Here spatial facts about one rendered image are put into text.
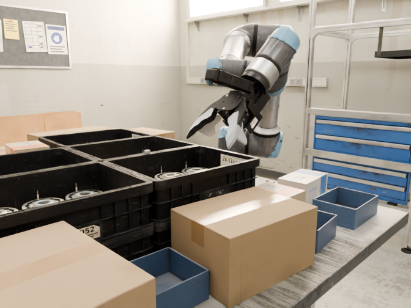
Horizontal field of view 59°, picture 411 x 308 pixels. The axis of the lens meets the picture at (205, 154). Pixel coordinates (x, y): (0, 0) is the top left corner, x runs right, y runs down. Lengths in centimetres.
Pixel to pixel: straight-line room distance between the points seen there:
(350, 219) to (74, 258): 89
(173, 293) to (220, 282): 11
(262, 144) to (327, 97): 246
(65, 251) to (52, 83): 374
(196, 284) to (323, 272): 35
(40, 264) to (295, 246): 58
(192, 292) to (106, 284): 30
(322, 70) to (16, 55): 306
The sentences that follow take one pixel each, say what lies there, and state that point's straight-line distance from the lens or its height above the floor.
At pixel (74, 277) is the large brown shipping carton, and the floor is 90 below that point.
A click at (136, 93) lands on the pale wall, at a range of 486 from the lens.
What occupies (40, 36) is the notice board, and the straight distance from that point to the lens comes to 431.
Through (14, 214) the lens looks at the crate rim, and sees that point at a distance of 78.
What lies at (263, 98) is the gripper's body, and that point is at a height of 113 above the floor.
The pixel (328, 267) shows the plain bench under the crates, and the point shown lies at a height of 70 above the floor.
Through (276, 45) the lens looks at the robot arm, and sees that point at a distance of 90.
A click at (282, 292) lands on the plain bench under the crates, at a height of 70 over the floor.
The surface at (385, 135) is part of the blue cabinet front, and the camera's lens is 279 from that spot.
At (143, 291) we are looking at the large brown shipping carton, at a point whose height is 89.
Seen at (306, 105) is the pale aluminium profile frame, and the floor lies 96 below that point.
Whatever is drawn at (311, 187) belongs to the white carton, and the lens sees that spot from 145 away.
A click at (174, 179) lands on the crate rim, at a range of 93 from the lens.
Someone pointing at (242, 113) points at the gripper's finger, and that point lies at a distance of 78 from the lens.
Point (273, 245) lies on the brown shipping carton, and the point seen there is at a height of 80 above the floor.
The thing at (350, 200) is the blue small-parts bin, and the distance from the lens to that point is 147.
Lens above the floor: 118
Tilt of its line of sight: 12 degrees down
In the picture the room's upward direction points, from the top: straight up
